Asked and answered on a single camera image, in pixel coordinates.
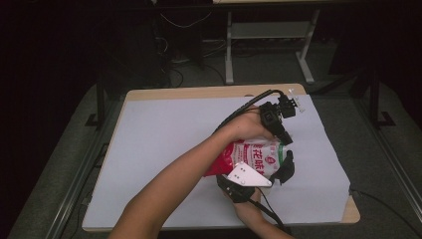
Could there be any black container with hinged lid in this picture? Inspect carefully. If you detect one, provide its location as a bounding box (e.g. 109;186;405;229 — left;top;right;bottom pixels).
273;149;296;186

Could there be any red and white seasoning bag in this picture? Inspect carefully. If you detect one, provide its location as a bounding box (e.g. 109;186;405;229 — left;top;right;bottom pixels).
202;137;288;189

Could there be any black cable beside table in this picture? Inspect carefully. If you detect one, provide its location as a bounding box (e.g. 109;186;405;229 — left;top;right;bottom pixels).
348;187;422;239

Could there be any person's left hand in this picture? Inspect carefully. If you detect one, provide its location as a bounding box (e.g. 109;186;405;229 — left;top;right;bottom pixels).
228;107;275;142

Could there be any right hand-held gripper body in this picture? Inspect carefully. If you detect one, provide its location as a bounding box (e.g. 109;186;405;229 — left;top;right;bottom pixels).
216;161;273;204

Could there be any black metal stand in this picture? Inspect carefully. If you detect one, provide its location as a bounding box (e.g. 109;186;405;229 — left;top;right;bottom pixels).
368;69;397;129
85;83;107;129

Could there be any person's right hand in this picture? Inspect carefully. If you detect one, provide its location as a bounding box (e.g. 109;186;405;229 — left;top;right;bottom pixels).
228;193;263;220

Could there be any metal floor rail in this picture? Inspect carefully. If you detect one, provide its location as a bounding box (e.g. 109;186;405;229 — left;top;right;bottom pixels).
353;96;422;213
45;99;121;239

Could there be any white table sheet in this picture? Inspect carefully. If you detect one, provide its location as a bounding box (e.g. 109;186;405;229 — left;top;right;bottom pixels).
82;94;352;230

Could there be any white metal desk frame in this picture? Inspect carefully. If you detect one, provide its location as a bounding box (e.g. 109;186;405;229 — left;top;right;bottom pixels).
225;9;321;86

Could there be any hand-held gripper black cable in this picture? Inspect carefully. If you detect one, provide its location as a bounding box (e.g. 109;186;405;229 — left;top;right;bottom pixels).
213;89;287;134
248;187;293;235

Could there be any left hand-held gripper black cable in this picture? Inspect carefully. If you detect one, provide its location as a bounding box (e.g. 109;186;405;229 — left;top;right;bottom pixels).
213;89;287;134

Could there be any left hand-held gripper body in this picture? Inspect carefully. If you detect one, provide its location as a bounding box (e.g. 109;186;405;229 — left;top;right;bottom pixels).
258;89;307;135

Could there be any hanging white cable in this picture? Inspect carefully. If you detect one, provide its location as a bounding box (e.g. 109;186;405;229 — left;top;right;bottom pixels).
159;10;214;30

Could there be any right hand-held gripper black cable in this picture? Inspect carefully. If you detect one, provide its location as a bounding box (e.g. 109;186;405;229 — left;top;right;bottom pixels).
248;187;293;235

